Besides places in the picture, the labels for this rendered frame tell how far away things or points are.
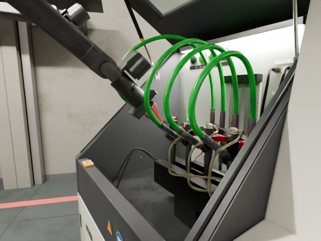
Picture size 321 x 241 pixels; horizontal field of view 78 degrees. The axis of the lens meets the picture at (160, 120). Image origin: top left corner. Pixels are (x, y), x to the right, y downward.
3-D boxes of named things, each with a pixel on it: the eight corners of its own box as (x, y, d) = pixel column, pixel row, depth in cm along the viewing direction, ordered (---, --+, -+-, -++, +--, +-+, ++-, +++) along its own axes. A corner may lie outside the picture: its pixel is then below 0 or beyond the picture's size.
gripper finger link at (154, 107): (170, 118, 64) (150, 97, 60) (155, 135, 63) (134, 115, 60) (163, 115, 70) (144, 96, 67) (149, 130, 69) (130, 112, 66)
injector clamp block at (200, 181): (154, 198, 75) (153, 159, 73) (174, 191, 81) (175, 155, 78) (231, 263, 47) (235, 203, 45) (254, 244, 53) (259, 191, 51)
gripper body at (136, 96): (159, 94, 61) (142, 76, 59) (136, 118, 60) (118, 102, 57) (152, 93, 67) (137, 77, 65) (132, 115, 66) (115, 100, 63)
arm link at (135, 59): (92, 61, 58) (97, 69, 51) (120, 33, 58) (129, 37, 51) (120, 88, 66) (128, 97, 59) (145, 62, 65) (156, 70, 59)
